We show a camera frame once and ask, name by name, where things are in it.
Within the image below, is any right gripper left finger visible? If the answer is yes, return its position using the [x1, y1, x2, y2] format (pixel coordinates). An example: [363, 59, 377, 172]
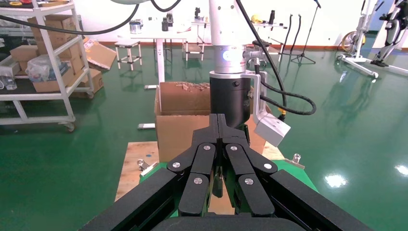
[78, 114, 219, 231]

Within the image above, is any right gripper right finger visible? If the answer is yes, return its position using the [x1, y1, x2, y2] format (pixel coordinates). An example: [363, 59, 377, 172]
[218, 114, 373, 231]

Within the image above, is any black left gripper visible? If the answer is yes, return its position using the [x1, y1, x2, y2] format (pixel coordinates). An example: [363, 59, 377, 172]
[209, 73, 252, 130]

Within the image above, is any large open cardboard carton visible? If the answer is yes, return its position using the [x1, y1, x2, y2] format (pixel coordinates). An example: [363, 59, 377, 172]
[154, 82, 271, 163]

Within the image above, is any flattened printed cardboard box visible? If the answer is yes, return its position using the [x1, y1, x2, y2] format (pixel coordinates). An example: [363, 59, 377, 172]
[83, 38, 117, 71]

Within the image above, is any brown cardboard box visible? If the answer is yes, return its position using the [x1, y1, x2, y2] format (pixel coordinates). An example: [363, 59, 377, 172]
[33, 65, 76, 93]
[9, 45, 40, 63]
[27, 14, 80, 60]
[71, 68, 104, 98]

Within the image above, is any green table cloth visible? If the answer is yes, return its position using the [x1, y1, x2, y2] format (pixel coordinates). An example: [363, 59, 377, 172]
[139, 159, 319, 218]

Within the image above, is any silver cloth clip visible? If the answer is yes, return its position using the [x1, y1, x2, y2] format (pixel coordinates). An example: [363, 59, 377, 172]
[137, 158, 158, 177]
[284, 154, 306, 170]

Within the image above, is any white tube table wooden top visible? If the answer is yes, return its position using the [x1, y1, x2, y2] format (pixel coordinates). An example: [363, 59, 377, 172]
[183, 41, 205, 62]

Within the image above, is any white desk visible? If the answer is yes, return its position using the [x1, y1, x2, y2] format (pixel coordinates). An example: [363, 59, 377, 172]
[118, 30, 188, 90]

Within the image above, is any black tripod stand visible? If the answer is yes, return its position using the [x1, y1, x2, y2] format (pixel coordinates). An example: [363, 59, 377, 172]
[291, 0, 321, 65]

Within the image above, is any black curved pole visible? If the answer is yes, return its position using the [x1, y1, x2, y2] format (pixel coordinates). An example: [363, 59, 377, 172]
[292, 13, 302, 53]
[280, 13, 293, 55]

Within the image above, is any small white tube stool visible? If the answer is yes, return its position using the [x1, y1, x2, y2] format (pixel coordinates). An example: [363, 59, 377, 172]
[114, 39, 143, 71]

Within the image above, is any silver jar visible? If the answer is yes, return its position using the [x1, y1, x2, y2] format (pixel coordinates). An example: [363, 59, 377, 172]
[129, 19, 143, 35]

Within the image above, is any white hoist stand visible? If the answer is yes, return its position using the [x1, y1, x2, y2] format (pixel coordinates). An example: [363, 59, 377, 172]
[336, 0, 408, 79]

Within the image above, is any white shelf rack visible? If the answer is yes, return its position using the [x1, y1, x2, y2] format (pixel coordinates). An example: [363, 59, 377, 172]
[0, 0, 95, 133]

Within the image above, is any black white humanoid robot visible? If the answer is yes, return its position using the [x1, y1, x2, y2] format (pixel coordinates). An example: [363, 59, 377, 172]
[371, 0, 408, 68]

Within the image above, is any clear plastic bag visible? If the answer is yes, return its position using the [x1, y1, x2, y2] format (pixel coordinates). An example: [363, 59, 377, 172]
[25, 54, 69, 83]

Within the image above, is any clear plastic container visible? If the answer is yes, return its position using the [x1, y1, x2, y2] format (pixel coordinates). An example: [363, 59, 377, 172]
[0, 57, 20, 91]

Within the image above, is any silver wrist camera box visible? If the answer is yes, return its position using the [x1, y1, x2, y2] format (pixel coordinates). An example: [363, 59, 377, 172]
[245, 70, 291, 148]

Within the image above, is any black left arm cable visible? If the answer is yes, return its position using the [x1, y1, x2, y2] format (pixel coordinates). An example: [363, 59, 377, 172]
[235, 0, 317, 122]

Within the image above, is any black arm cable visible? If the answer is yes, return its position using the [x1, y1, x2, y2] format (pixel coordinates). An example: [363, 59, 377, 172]
[0, 0, 182, 36]
[235, 0, 317, 122]

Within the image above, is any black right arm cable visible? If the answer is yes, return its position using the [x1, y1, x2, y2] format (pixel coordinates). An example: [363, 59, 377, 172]
[0, 0, 182, 36]

